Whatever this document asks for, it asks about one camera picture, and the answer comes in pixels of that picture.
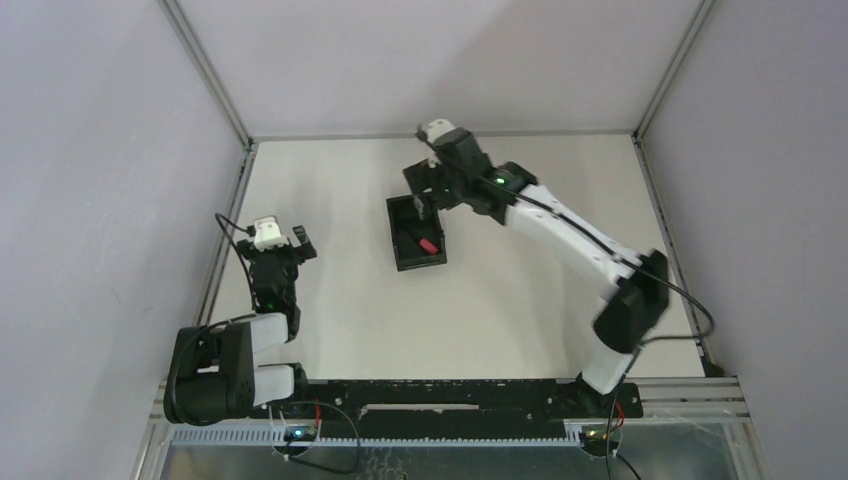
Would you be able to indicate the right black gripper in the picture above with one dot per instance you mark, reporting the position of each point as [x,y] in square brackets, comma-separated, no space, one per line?
[422,176]

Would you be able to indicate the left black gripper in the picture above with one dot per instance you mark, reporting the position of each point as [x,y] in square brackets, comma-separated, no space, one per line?
[276,251]

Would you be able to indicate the red handled screwdriver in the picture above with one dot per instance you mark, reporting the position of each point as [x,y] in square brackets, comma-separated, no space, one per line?
[428,246]

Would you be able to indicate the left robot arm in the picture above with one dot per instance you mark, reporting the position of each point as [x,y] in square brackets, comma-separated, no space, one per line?
[214,374]

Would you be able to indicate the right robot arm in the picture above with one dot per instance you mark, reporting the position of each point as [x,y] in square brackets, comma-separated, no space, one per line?
[634,286]

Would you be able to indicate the black plastic bin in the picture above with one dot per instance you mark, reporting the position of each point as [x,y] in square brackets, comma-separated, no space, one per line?
[406,229]

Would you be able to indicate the left controller board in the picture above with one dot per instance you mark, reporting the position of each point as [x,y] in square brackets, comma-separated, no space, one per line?
[300,434]

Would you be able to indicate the controller board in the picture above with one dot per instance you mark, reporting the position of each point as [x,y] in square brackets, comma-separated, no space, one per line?
[300,434]
[598,443]

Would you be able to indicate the right controller board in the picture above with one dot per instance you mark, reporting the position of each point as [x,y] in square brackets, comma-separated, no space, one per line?
[598,443]

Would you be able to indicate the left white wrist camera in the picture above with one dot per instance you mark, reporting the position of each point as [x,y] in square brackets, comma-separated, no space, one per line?
[267,234]

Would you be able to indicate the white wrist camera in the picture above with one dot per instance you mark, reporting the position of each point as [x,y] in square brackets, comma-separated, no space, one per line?
[437,129]
[267,234]

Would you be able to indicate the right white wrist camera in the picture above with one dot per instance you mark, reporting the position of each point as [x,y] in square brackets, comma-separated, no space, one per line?
[437,129]

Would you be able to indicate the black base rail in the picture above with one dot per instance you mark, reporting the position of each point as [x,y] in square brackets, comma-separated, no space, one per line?
[462,410]

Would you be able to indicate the aluminium frame front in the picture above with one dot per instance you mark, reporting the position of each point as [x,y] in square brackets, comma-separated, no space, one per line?
[650,428]

